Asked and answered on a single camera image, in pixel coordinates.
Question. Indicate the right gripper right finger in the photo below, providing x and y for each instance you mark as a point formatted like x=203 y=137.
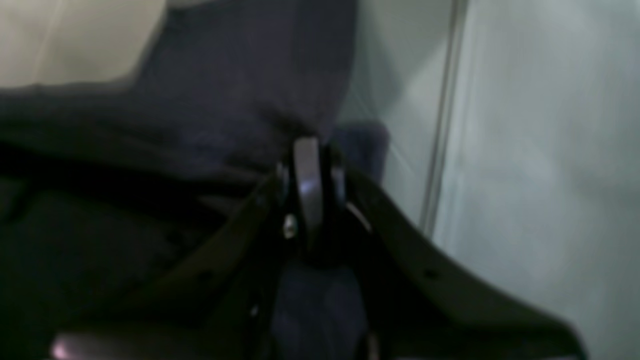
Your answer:
x=419 y=302

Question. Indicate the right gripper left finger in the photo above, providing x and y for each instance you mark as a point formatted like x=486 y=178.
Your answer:
x=214 y=303

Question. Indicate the light green table cloth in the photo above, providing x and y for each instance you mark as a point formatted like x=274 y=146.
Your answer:
x=513 y=147

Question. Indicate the dark grey t-shirt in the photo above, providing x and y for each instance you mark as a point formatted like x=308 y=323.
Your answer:
x=104 y=186

